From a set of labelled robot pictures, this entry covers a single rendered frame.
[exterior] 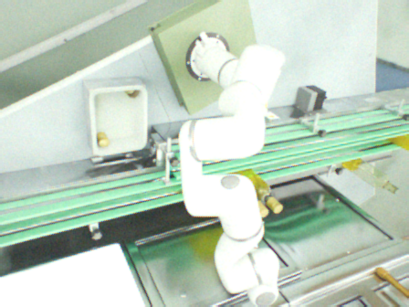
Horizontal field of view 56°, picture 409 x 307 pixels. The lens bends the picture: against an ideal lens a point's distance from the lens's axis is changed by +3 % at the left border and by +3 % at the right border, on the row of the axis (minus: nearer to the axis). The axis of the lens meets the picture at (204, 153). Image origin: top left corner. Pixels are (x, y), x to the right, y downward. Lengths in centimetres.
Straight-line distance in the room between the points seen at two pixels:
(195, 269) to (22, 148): 64
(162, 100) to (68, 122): 31
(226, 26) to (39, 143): 68
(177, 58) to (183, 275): 65
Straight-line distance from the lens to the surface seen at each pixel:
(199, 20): 119
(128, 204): 127
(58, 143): 129
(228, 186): 71
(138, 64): 125
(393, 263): 145
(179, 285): 115
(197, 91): 126
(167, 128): 132
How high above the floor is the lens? 187
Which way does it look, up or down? 48 degrees down
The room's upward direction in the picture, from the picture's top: 136 degrees clockwise
